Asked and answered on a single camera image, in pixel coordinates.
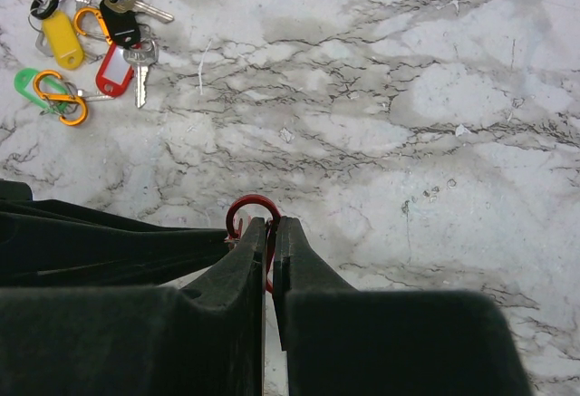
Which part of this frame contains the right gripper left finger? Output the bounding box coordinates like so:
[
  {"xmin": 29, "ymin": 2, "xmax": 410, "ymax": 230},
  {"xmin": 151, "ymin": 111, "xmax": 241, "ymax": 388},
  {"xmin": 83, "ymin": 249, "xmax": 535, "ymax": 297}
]
[{"xmin": 1, "ymin": 217, "xmax": 266, "ymax": 395}]

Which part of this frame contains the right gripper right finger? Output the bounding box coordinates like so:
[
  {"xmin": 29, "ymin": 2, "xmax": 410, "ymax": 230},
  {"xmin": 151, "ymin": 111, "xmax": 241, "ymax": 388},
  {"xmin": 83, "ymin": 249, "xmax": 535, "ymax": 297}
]
[{"xmin": 273, "ymin": 217, "xmax": 532, "ymax": 395}]

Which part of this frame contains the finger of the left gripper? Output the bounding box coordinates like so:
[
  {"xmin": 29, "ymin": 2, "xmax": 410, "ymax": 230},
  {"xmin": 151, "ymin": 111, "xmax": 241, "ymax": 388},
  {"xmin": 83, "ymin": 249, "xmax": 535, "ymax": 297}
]
[{"xmin": 1, "ymin": 180, "xmax": 228, "ymax": 286}]

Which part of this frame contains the red carabiner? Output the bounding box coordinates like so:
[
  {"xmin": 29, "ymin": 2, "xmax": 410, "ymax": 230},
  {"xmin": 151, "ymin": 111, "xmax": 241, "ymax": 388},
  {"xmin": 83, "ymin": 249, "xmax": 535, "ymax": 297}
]
[{"xmin": 226, "ymin": 194, "xmax": 282, "ymax": 295}]

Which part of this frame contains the orange carabiner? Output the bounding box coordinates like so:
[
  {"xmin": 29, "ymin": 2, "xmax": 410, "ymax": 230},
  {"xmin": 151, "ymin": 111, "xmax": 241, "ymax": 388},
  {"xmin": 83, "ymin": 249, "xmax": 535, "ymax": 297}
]
[
  {"xmin": 33, "ymin": 70, "xmax": 89, "ymax": 127},
  {"xmin": 72, "ymin": 6, "xmax": 112, "ymax": 44}
]

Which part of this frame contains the green tag key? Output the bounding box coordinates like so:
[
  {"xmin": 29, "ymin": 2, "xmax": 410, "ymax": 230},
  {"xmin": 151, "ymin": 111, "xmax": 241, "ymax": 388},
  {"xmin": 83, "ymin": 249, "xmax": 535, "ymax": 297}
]
[{"xmin": 14, "ymin": 68, "xmax": 112, "ymax": 115}]

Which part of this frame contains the red tag key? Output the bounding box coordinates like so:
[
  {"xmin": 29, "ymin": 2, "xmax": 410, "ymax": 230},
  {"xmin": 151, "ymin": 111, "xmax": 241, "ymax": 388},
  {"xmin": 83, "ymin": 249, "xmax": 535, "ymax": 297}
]
[
  {"xmin": 225, "ymin": 218, "xmax": 244, "ymax": 250},
  {"xmin": 95, "ymin": 39, "xmax": 159, "ymax": 109}
]

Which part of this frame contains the yellow tag key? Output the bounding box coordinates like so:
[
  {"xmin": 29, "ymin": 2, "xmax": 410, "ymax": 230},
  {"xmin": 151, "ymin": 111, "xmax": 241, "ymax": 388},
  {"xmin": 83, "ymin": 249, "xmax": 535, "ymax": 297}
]
[{"xmin": 42, "ymin": 10, "xmax": 84, "ymax": 70}]

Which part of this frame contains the black tag key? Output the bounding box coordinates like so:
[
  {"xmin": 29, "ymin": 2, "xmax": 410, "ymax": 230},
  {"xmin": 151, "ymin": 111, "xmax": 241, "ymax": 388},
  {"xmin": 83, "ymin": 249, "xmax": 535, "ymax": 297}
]
[{"xmin": 99, "ymin": 0, "xmax": 174, "ymax": 49}]

